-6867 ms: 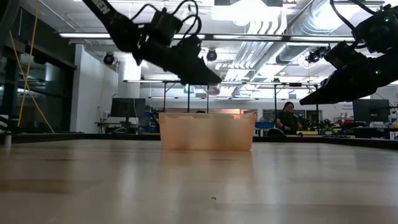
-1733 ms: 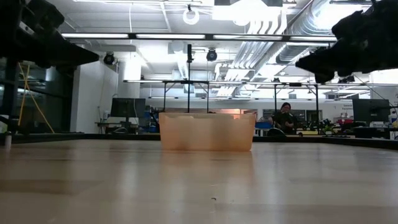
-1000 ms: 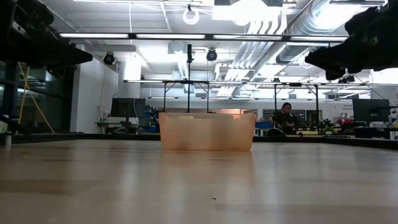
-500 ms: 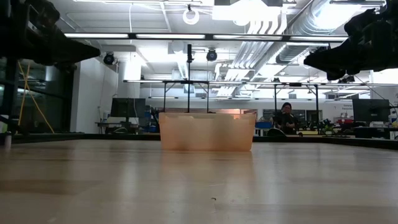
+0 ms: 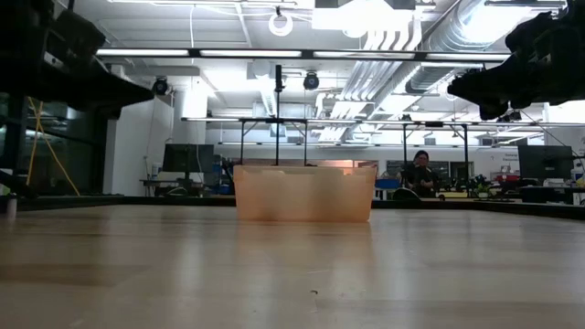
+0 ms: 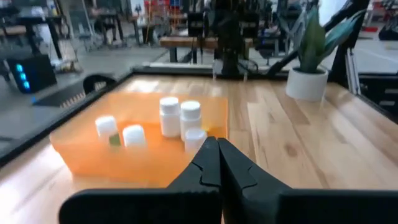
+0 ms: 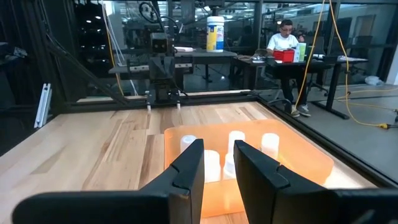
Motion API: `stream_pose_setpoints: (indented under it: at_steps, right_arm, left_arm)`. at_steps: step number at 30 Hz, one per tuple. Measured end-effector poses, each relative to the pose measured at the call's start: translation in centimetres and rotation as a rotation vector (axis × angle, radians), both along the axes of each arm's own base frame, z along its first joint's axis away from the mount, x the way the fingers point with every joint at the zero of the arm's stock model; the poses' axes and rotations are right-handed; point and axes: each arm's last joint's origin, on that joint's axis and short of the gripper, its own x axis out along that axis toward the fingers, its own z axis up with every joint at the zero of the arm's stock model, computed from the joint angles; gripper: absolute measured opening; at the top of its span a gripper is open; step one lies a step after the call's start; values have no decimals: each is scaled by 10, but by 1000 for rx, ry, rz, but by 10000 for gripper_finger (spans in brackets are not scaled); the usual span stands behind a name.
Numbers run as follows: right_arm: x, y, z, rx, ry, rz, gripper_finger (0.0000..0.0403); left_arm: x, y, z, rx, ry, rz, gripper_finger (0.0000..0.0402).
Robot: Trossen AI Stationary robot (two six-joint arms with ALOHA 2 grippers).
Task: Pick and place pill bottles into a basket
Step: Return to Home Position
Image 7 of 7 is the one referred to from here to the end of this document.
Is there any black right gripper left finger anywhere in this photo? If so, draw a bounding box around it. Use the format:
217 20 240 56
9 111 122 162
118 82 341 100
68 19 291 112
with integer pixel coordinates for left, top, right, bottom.
12 139 205 224

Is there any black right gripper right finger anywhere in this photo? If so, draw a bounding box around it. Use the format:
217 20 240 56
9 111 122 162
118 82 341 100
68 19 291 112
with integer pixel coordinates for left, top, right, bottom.
233 139 398 224

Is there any small white pill bottle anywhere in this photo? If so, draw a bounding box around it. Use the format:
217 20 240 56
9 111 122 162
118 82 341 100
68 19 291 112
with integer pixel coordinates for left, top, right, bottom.
261 133 280 161

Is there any clear translucent pill bottle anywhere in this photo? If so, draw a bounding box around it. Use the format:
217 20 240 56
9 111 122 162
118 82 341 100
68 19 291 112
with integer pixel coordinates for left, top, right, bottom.
222 152 238 180

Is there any large white pill bottle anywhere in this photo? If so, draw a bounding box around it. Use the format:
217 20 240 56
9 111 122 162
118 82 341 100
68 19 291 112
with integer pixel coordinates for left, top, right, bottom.
203 149 222 184

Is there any tall white pill bottle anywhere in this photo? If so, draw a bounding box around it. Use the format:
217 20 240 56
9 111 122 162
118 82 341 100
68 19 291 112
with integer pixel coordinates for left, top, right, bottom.
228 130 246 156

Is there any orange translucent plastic basket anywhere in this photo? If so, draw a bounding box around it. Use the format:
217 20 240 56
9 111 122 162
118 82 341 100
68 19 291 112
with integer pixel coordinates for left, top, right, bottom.
164 118 335 218

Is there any grey table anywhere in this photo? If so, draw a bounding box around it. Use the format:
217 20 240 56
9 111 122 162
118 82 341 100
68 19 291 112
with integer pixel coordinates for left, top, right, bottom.
108 48 239 91

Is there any white yellow wipes canister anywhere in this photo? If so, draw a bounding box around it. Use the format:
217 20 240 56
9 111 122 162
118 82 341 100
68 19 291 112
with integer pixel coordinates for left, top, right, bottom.
206 16 225 53

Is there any red box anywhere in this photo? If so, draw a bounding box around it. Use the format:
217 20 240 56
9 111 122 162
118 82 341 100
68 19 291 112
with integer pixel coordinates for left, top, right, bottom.
273 49 295 63

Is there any person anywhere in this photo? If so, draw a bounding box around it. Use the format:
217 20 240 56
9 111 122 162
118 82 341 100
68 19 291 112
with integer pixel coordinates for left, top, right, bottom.
266 19 312 118

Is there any silver aluminium extrusion bar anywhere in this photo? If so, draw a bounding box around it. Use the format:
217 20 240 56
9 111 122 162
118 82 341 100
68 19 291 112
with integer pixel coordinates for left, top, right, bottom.
33 83 52 129

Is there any green white carton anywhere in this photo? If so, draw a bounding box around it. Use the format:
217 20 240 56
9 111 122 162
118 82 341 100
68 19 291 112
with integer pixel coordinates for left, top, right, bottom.
293 42 307 63

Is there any black office desk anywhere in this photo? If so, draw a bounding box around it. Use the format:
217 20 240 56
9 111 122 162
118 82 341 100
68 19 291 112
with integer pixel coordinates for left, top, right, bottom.
232 54 369 121

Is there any white bag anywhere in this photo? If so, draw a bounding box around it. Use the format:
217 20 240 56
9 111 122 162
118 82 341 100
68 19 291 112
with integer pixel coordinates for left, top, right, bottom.
364 75 384 86

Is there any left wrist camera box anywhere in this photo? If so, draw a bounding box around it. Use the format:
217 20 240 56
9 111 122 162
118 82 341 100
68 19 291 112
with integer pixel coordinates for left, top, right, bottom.
150 32 169 54

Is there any thin yellow cable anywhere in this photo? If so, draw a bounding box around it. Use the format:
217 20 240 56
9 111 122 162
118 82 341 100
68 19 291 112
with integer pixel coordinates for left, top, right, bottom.
104 26 126 96

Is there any yellow extension cable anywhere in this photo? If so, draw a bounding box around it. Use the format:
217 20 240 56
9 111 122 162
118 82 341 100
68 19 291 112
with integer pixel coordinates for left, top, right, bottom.
294 0 398 130

